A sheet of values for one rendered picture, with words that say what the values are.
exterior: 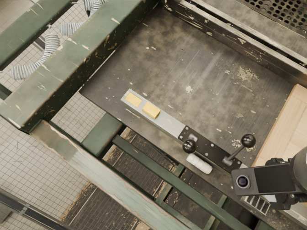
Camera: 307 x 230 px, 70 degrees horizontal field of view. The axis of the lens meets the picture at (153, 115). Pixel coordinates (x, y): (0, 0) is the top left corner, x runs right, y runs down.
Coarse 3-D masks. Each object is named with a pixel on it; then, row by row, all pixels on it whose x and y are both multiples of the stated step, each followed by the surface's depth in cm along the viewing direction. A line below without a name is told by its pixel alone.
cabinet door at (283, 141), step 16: (304, 96) 76; (288, 112) 74; (304, 112) 75; (272, 128) 73; (288, 128) 72; (304, 128) 73; (272, 144) 70; (288, 144) 71; (304, 144) 71; (256, 160) 69
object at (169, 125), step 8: (128, 104) 70; (144, 104) 71; (152, 104) 71; (136, 112) 72; (160, 112) 70; (152, 120) 69; (160, 120) 69; (168, 120) 69; (176, 120) 69; (160, 128) 70; (168, 128) 68; (176, 128) 68; (176, 136) 68; (208, 160) 66; (216, 168) 69; (296, 208) 62; (304, 208) 62; (288, 216) 64; (296, 216) 61; (304, 216) 62; (304, 224) 61
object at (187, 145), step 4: (192, 136) 66; (196, 136) 66; (188, 140) 56; (192, 140) 56; (196, 140) 66; (184, 144) 56; (188, 144) 55; (192, 144) 55; (196, 144) 56; (184, 148) 56; (188, 148) 55; (192, 148) 55; (196, 148) 56; (188, 152) 55; (192, 152) 55
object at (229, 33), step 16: (176, 0) 81; (192, 0) 82; (192, 16) 82; (208, 16) 79; (224, 16) 79; (208, 32) 84; (224, 32) 79; (240, 32) 77; (256, 32) 78; (240, 48) 81; (256, 48) 77; (272, 48) 77; (288, 48) 76; (272, 64) 78; (288, 64) 74; (304, 64) 75; (288, 80) 80; (304, 80) 75
